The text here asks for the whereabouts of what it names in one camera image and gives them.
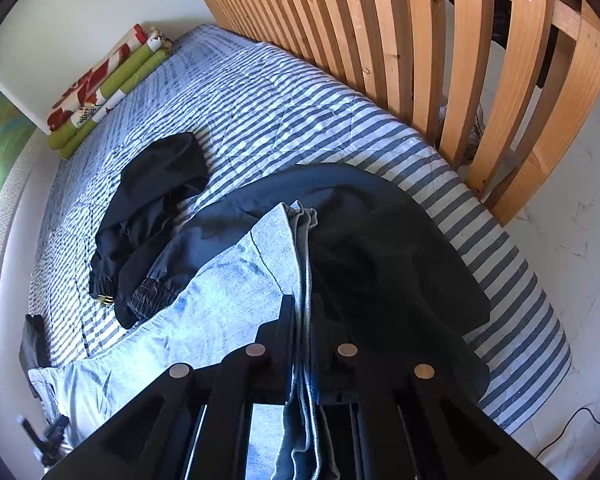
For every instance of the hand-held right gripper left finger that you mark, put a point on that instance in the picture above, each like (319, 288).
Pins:
(282, 340)

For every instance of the red green floral pillow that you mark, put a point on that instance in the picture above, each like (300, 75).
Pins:
(95, 80)

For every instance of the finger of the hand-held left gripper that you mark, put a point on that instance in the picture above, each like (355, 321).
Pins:
(57, 430)

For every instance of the light blue jeans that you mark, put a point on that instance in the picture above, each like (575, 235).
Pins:
(220, 285)

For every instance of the landscape wall poster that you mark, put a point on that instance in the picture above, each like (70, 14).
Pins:
(0, 160)

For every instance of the wooden slatted bed rail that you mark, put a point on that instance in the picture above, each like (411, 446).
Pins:
(390, 35)

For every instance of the blue white striped quilt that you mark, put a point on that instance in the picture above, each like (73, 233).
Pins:
(290, 100)

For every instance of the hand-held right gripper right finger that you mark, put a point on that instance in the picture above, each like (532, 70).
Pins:
(330, 360)

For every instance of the black jacket yellow striped cuffs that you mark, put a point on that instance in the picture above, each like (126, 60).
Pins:
(155, 185)

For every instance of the folded dark grey pants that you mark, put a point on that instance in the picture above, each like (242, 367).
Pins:
(30, 345)

